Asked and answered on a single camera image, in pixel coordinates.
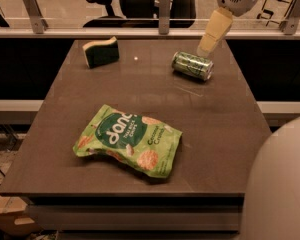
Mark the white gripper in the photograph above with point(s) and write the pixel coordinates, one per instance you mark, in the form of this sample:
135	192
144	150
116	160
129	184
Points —
219	24

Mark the green soda can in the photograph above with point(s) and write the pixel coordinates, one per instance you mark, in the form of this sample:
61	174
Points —
192	65

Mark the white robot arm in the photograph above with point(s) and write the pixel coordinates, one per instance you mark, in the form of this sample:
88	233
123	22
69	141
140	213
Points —
271	208

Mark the wooden stool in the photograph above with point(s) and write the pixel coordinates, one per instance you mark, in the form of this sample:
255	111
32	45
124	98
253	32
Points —
275	11

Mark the black office chair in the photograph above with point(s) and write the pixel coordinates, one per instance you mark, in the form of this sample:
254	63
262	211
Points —
143	14

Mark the green yellow sponge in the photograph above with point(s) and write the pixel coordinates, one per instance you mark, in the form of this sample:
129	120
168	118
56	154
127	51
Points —
101	52

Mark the green chips bag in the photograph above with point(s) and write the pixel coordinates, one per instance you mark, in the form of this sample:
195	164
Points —
145	144

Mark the cardboard box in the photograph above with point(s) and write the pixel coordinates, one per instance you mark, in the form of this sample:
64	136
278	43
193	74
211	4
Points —
13	219

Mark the middle metal rail bracket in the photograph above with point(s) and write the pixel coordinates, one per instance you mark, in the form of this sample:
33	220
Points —
164	17

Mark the metal rail bracket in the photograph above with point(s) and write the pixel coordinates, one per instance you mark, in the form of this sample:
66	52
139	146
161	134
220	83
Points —
38	23
164	17
290	24

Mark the right metal rail bracket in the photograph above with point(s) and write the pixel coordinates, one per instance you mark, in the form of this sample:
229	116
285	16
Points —
290	24

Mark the left metal rail bracket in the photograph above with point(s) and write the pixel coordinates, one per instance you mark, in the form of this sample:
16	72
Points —
38	23

